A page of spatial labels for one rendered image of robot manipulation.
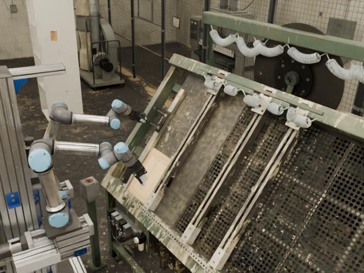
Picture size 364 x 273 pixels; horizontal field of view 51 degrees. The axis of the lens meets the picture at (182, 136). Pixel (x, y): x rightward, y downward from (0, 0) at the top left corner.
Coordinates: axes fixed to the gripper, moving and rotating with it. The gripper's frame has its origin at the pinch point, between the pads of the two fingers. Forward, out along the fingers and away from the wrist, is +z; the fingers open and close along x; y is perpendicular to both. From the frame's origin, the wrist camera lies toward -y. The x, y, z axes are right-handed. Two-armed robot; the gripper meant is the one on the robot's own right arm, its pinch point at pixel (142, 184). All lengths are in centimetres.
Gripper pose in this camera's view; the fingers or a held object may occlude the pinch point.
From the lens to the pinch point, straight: 252.6
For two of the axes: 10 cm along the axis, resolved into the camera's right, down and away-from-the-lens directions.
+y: 7.8, -5.9, 2.0
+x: -5.0, -4.0, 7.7
